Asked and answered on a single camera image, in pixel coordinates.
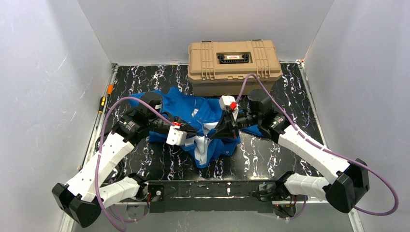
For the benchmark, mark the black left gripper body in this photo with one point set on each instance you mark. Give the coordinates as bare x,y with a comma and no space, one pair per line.
189,130

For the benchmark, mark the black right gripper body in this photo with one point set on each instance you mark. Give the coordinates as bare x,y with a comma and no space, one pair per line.
233,123

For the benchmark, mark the blue zip jacket white lining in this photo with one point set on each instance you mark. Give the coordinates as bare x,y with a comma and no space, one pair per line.
203,114

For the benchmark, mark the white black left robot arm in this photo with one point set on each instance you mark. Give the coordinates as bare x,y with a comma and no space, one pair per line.
84,197

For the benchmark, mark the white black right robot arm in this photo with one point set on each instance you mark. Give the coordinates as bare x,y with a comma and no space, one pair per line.
342,183

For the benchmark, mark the tan plastic toolbox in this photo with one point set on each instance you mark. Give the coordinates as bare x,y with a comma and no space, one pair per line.
219,68

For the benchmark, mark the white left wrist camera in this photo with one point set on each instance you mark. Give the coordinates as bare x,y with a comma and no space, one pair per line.
176,136

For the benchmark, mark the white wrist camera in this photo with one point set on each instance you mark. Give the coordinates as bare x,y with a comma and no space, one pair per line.
229,104
176,136

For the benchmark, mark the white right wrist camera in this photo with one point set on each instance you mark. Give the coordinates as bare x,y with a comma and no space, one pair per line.
229,104

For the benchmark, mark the yellow black handled screwdriver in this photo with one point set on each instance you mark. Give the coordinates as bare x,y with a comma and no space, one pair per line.
102,103

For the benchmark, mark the orange handled screwdriver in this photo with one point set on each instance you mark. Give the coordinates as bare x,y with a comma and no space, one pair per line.
110,89

